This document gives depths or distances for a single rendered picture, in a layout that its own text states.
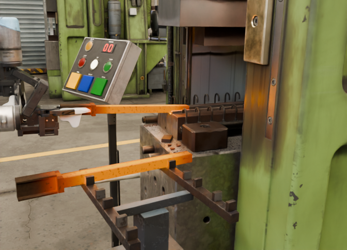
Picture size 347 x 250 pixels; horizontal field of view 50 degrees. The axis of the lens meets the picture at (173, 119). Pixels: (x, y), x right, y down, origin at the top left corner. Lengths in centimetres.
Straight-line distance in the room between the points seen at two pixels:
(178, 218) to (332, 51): 62
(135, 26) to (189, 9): 503
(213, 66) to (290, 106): 62
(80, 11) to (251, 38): 516
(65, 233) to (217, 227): 144
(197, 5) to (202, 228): 67
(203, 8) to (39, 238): 178
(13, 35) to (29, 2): 767
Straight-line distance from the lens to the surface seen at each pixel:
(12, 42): 140
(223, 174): 113
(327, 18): 89
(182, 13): 113
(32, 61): 911
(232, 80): 154
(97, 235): 243
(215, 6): 118
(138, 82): 614
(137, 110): 119
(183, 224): 115
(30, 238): 250
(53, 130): 115
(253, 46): 99
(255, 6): 99
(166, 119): 127
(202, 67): 146
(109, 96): 156
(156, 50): 647
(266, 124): 99
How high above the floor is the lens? 129
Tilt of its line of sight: 15 degrees down
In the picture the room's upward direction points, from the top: 1 degrees clockwise
